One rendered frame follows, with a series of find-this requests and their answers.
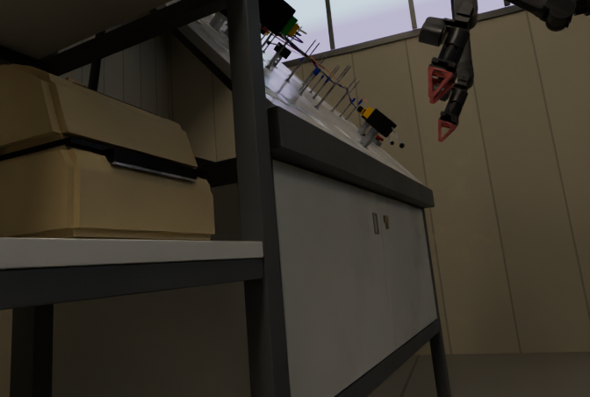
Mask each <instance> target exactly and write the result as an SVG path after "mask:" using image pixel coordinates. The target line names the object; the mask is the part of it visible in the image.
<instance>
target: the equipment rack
mask: <svg viewBox="0 0 590 397"><path fill-rule="evenodd" d="M170 1H173V0H0V65H10V64H20V65H27V66H32V67H35V68H36V69H41V70H43V71H46V72H48V73H50V74H53V75H55V76H61V75H63V74H66V73H68V72H70V71H72V70H75V69H79V68H80V67H82V66H85V65H87V64H90V63H92V62H94V61H98V60H100V59H103V58H105V57H107V56H109V55H112V54H116V53H117V52H120V51H122V50H125V49H127V48H129V47H133V46H135V45H138V44H140V43H142V42H144V41H147V40H150V39H152V38H154V37H157V36H159V35H162V34H164V33H166V32H170V31H172V30H175V29H177V28H179V27H181V26H184V25H188V24H189V23H192V22H194V21H197V20H199V19H201V18H205V17H207V16H210V15H212V14H214V13H216V12H218V11H222V10H225V9H227V27H228V40H229V54H230V69H231V83H232V97H233V111H234V138H235V153H236V167H237V181H238V195H239V209H240V223H241V242H237V241H183V240H127V239H73V238H17V237H0V310H6V309H14V308H21V307H22V329H21V357H20V385H19V397H52V375H53V326H54V304H57V303H65V302H72V301H79V300H93V299H101V298H108V297H115V296H123V295H130V294H137V293H145V292H159V291H166V290H174V289H181V288H188V287H195V286H203V285H216V284H224V283H232V282H239V281H244V293H245V308H246V322H247V336H248V362H249V377H250V391H251V397H290V396H289V385H288V374H287V363H286V351H285V339H284V318H283V307H282V295H281V284H280V273H279V262H278V250H277V228H276V217H275V206H274V194H273V183H272V171H271V160H270V138H269V127H268V116H267V105H266V93H265V81H264V70H263V49H262V37H261V26H260V14H259V3H258V0H180V1H178V2H176V3H174V4H171V5H169V6H166V7H164V8H162V9H160V10H158V11H155V12H152V13H150V14H148V15H146V16H144V17H142V18H138V19H136V20H134V21H132V22H130V23H128V24H125V25H122V26H121V27H118V28H116V29H114V30H111V31H109V32H107V33H104V34H102V35H100V36H97V37H96V38H94V39H92V40H88V41H86V42H84V43H82V44H80V45H77V46H75V47H72V48H70V49H68V50H66V51H63V52H61V53H59V54H58V51H59V50H61V49H63V48H65V47H68V46H71V45H73V44H75V43H77V42H79V41H81V40H85V39H87V38H89V37H90V36H93V35H95V34H97V33H100V32H102V31H104V30H107V29H109V28H111V27H113V26H115V25H118V24H120V23H123V22H125V21H127V20H129V19H131V18H134V17H137V16H139V15H140V14H142V13H145V12H147V11H151V10H153V9H154V8H156V7H159V6H161V5H163V4H166V3H168V2H170Z"/></svg>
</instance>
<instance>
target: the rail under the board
mask: <svg viewBox="0 0 590 397"><path fill-rule="evenodd" d="M267 116H268V127H269V138H270V156H271V157H272V159H274V160H277V161H280V162H284V163H287V164H290V165H292V166H295V167H298V168H301V169H303V170H308V171H311V172H313V173H316V174H319V175H322V176H324V177H329V178H332V179H334V180H337V181H340V182H343V183H345V184H350V185H353V186H355V187H358V188H361V189H364V190H366V191H371V192H374V193H377V194H379V195H382V196H385V197H387V198H390V199H395V200H398V201H400V202H403V203H406V204H409V205H411V206H416V207H419V208H429V207H435V202H434V196H433V191H432V190H430V189H429V188H428V187H426V186H424V185H422V184H420V183H418V182H416V181H414V180H413V179H412V178H410V177H407V176H405V175H404V174H402V173H400V172H398V171H397V170H395V169H393V168H391V167H389V166H387V165H385V164H384V163H382V162H380V161H378V160H377V159H375V158H373V157H371V156H369V155H367V154H365V153H364V152H362V151H360V150H359V149H357V148H354V147H352V146H350V145H349V144H348V143H346V142H344V141H342V140H340V139H338V138H336V137H334V136H333V135H332V134H329V133H327V132H325V131H323V130H322V129H320V128H318V127H316V126H315V125H313V124H311V123H309V122H307V121H305V120H304V119H302V118H300V117H298V116H297V115H295V114H293V113H291V112H288V111H287V110H285V109H284V108H282V107H280V106H274V107H271V108H269V109H268V110H267Z"/></svg>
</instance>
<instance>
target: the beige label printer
mask: <svg viewBox="0 0 590 397"><path fill-rule="evenodd" d="M197 166H198V165H197V162H196V159H195V157H194V154H193V152H192V149H191V145H190V142H189V139H188V136H187V133H186V132H185V131H184V130H182V129H181V127H180V124H177V123H176V122H174V121H172V120H169V119H165V118H164V117H161V116H159V115H156V114H154V113H152V112H148V111H145V110H143V109H141V108H139V107H136V106H134V105H130V104H128V103H125V102H123V101H120V100H118V99H116V98H114V97H109V96H107V95H105V94H103V93H100V92H98V91H95V90H92V89H89V88H87V87H84V86H82V85H80V84H78V83H73V82H70V81H69V80H66V79H64V78H61V77H58V76H55V75H53V74H50V73H48V72H46V71H43V70H41V69H36V68H35V67H32V66H27V65H20V64H10V65H0V237H17V238H73V239H127V240H183V241H210V240H211V236H210V235H214V234H215V227H214V210H213V195H212V193H211V190H210V185H209V183H208V182H207V180H206V179H202V178H200V177H203V176H205V172H204V171H202V170H196V168H197Z"/></svg>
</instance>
